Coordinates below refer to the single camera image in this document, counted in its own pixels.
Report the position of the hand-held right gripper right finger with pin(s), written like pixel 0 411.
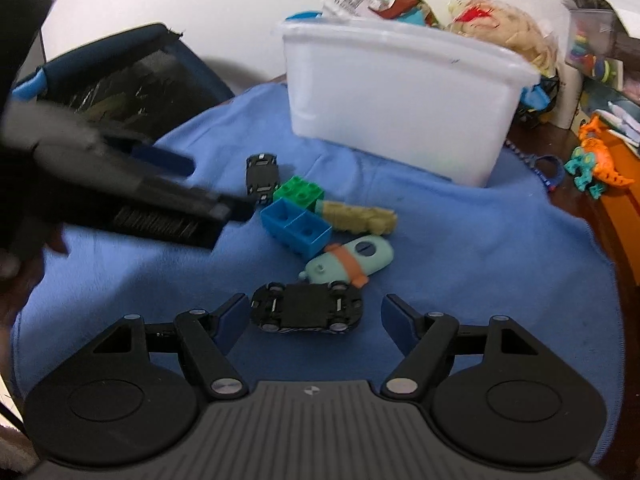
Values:
pixel 400 322

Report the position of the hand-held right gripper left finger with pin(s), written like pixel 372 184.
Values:
pixel 232 320

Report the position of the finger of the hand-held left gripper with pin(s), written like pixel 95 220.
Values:
pixel 200 202
pixel 165 160

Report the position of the white green toy race car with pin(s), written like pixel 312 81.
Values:
pixel 305 305

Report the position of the white plastic container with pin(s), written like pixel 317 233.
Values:
pixel 390 105

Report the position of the small dark blue toy car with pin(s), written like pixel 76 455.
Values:
pixel 261 177

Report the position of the mint rocket toy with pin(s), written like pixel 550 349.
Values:
pixel 360 252

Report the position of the dark blue mesh bag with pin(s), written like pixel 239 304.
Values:
pixel 140 80

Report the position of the blue cloth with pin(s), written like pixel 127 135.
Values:
pixel 475 260

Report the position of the green building block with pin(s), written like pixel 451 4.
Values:
pixel 297 192

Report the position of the blue building block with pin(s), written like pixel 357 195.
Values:
pixel 310 242

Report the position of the blue plastic lid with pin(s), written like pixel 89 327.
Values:
pixel 306 14

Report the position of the orange box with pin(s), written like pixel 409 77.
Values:
pixel 620 210

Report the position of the orange teal dinosaur toy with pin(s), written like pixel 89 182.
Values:
pixel 600 155

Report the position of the black net bag of toys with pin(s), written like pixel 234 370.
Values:
pixel 542 97

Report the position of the green white toy bag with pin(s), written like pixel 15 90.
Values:
pixel 380 0

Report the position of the white cylinder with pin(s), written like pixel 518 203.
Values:
pixel 567 100

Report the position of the white pens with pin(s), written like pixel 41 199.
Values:
pixel 622 120

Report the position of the clear bag of tan pieces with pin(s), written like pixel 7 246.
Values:
pixel 505 35

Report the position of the clear box of colourful pieces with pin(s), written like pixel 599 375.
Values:
pixel 590 45

